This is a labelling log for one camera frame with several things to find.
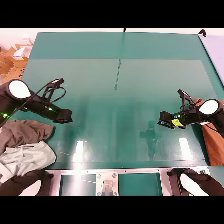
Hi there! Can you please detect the brown garment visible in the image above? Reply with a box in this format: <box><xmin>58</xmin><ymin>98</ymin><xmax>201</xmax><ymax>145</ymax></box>
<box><xmin>0</xmin><ymin>119</ymin><xmax>56</xmax><ymax>157</ymax></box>

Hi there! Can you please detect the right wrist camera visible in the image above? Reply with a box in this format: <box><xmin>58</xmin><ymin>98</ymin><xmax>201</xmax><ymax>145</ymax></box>
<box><xmin>176</xmin><ymin>88</ymin><xmax>198</xmax><ymax>112</ymax></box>

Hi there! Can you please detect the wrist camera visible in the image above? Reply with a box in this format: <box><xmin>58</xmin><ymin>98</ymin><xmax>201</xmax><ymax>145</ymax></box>
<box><xmin>176</xmin><ymin>88</ymin><xmax>198</xmax><ymax>112</ymax></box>
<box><xmin>42</xmin><ymin>77</ymin><xmax>66</xmax><ymax>103</ymax></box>

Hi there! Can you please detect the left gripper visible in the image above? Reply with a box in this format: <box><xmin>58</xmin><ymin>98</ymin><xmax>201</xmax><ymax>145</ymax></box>
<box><xmin>53</xmin><ymin>108</ymin><xmax>74</xmax><ymax>125</ymax></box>

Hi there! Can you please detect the orange garment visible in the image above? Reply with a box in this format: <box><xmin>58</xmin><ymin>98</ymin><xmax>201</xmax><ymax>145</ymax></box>
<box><xmin>193</xmin><ymin>97</ymin><xmax>224</xmax><ymax>167</ymax></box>

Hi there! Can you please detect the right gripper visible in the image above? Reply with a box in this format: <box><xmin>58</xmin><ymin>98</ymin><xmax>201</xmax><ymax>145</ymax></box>
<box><xmin>157</xmin><ymin>110</ymin><xmax>187</xmax><ymax>130</ymax></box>

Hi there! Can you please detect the pale grey garment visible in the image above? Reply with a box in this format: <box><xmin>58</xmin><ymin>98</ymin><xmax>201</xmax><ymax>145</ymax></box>
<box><xmin>0</xmin><ymin>141</ymin><xmax>58</xmax><ymax>185</ymax></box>

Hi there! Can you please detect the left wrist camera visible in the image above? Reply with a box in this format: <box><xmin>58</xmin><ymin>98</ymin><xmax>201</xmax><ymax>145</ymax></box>
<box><xmin>42</xmin><ymin>77</ymin><xmax>66</xmax><ymax>103</ymax></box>

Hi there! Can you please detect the silver frame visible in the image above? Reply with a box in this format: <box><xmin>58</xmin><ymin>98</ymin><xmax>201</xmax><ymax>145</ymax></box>
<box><xmin>43</xmin><ymin>166</ymin><xmax>224</xmax><ymax>197</ymax></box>

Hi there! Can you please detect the black cable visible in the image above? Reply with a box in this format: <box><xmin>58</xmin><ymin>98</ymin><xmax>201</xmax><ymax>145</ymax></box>
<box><xmin>49</xmin><ymin>85</ymin><xmax>67</xmax><ymax>103</ymax></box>

